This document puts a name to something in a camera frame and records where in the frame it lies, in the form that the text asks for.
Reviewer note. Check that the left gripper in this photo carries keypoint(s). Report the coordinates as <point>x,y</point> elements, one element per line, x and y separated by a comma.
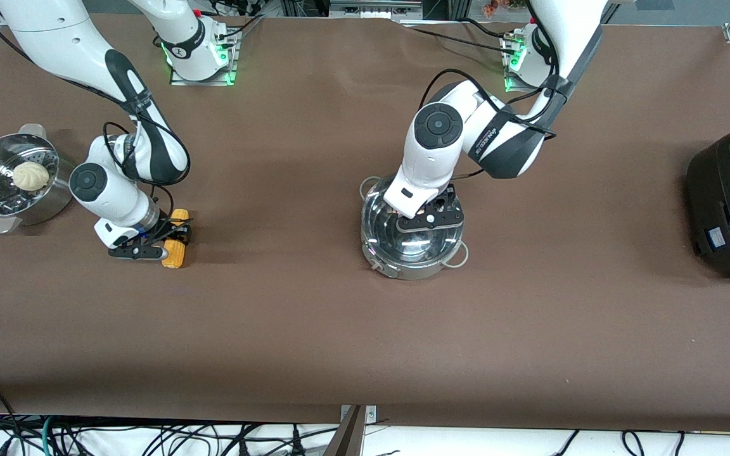
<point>445,202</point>

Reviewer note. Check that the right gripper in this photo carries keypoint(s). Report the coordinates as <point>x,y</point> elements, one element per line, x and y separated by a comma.
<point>167,227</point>

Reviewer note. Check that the yellow corn cob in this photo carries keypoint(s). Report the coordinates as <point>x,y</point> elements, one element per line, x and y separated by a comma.
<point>175,256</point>

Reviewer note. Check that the glass pot lid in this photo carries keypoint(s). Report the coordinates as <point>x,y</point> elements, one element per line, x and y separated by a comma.
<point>416,247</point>

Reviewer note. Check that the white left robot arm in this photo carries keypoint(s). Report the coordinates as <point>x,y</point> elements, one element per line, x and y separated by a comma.
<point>441,126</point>

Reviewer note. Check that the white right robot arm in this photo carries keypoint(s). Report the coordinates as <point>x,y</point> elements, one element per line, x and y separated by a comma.
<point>54,31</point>

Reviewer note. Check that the stainless steel pot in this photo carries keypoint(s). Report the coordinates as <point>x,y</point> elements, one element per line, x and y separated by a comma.
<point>416,272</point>

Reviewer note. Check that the steel steamer basket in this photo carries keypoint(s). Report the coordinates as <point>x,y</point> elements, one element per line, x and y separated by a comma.
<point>54,196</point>

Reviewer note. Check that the white steamed bun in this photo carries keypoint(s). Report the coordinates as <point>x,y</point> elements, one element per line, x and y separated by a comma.
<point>30,176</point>

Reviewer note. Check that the brown table cover sheet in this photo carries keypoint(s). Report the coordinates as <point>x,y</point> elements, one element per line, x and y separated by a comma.
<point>314,329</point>

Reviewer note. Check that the grey background device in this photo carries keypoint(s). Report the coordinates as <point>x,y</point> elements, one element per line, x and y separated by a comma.
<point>374,9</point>

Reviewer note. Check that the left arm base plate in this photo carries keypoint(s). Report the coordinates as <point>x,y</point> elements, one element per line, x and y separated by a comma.
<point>509,85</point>

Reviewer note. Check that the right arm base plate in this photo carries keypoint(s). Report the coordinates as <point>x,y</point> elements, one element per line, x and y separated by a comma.
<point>178,80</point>

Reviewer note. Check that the metal table edge bracket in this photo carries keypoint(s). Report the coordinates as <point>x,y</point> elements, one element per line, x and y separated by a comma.
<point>369,413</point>

